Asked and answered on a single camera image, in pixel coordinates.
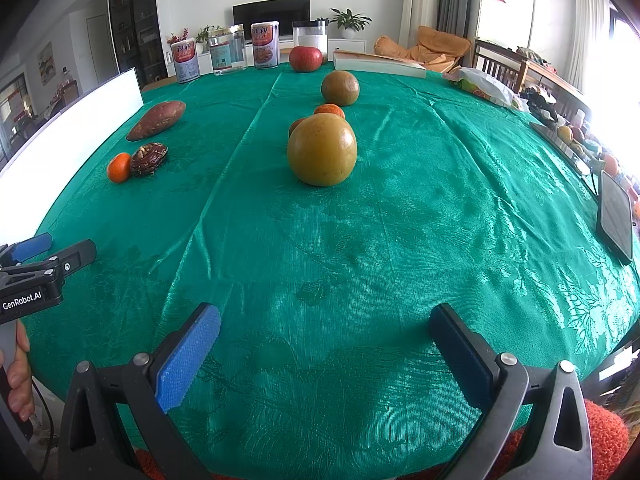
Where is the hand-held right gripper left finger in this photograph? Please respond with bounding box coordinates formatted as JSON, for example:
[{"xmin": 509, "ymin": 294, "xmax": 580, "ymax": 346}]
[{"xmin": 58, "ymin": 302, "xmax": 222, "ymax": 480}]

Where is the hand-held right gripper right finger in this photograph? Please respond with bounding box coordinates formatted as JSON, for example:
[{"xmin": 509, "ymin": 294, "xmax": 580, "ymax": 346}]
[{"xmin": 429, "ymin": 303, "xmax": 593, "ymax": 480}]

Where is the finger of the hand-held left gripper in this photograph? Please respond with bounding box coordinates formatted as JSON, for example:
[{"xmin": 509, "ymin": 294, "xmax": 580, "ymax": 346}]
[
  {"xmin": 37, "ymin": 239, "xmax": 97, "ymax": 282},
  {"xmin": 0, "ymin": 233, "xmax": 54, "ymax": 267}
]

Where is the yellow-green pear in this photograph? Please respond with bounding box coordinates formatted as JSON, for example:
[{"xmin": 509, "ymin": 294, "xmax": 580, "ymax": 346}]
[
  {"xmin": 320, "ymin": 70, "xmax": 360, "ymax": 107},
  {"xmin": 286, "ymin": 113, "xmax": 359, "ymax": 187}
]

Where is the person's left hand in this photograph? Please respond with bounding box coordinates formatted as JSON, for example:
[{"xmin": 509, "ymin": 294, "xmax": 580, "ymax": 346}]
[{"xmin": 0, "ymin": 320, "xmax": 37, "ymax": 423}]

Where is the white panel board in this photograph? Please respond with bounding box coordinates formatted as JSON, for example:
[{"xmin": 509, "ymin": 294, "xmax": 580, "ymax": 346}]
[{"xmin": 0, "ymin": 67, "xmax": 145, "ymax": 248}]

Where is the brown taro root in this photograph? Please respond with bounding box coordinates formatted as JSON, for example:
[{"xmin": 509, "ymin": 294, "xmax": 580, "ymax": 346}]
[{"xmin": 130, "ymin": 143, "xmax": 169, "ymax": 178}]

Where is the green tablecloth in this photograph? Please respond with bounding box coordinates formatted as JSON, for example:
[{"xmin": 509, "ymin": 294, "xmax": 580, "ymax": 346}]
[{"xmin": 22, "ymin": 62, "xmax": 640, "ymax": 476}]

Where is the sweet potato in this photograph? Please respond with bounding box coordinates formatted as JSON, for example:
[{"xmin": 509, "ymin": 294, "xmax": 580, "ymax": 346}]
[{"xmin": 126, "ymin": 100, "xmax": 187, "ymax": 142}]

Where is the orange fuzzy cushion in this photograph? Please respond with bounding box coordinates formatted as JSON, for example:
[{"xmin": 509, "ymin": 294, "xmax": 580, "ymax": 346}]
[{"xmin": 582, "ymin": 397, "xmax": 630, "ymax": 480}]

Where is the black tablet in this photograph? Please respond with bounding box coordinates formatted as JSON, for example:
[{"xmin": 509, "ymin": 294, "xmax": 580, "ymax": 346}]
[{"xmin": 596, "ymin": 170, "xmax": 636, "ymax": 266}]

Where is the red label tin can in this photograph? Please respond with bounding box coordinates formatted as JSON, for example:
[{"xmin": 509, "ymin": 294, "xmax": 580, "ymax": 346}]
[
  {"xmin": 171, "ymin": 40, "xmax": 201, "ymax": 85},
  {"xmin": 250, "ymin": 22, "xmax": 280, "ymax": 69}
]

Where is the dark display cabinet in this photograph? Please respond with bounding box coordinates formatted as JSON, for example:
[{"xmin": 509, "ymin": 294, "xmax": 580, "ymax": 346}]
[{"xmin": 107, "ymin": 0, "xmax": 168, "ymax": 88}]

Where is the pile of colourful produce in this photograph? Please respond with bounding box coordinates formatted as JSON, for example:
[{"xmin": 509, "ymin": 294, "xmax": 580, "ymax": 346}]
[{"xmin": 520, "ymin": 85, "xmax": 640, "ymax": 201}]

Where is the small potted plant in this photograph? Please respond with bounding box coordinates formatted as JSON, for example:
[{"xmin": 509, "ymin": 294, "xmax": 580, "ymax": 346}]
[{"xmin": 195, "ymin": 25, "xmax": 223, "ymax": 53}]

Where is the clear glass jar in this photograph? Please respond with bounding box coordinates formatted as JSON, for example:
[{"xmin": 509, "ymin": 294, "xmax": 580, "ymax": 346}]
[{"xmin": 208, "ymin": 26, "xmax": 248, "ymax": 77}]

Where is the white plastic bag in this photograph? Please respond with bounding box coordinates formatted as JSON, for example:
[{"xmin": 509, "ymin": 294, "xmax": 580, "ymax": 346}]
[{"xmin": 442, "ymin": 67, "xmax": 523, "ymax": 108}]

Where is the wooden bench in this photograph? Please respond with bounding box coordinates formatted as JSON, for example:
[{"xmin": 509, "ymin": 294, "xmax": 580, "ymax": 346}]
[{"xmin": 471, "ymin": 38, "xmax": 593, "ymax": 121}]

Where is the red apple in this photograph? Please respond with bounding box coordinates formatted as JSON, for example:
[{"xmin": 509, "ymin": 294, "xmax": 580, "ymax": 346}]
[{"xmin": 289, "ymin": 46, "xmax": 324, "ymax": 73}]

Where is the flat white box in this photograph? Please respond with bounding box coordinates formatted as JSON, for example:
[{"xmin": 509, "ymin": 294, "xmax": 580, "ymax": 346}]
[{"xmin": 333, "ymin": 50, "xmax": 427, "ymax": 79}]

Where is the black television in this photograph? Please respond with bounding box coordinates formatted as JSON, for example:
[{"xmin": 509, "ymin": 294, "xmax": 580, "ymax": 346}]
[{"xmin": 232, "ymin": 0, "xmax": 311, "ymax": 39}]

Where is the clear container with black lid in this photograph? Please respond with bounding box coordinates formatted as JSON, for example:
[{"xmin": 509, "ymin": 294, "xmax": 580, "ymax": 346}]
[{"xmin": 292, "ymin": 20, "xmax": 329, "ymax": 61}]

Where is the white low cabinet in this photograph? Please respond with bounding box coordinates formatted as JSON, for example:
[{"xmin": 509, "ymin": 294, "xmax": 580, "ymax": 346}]
[{"xmin": 278, "ymin": 35, "xmax": 371, "ymax": 57}]

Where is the green potted plant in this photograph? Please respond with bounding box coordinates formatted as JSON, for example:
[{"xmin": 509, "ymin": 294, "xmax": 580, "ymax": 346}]
[{"xmin": 328, "ymin": 8, "xmax": 373, "ymax": 40}]

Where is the black cable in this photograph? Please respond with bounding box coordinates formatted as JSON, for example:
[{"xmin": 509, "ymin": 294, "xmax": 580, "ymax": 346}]
[{"xmin": 31, "ymin": 377, "xmax": 55, "ymax": 478}]

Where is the framed wall picture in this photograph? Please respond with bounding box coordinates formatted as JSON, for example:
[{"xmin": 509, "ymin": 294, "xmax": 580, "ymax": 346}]
[{"xmin": 36, "ymin": 41, "xmax": 56, "ymax": 85}]

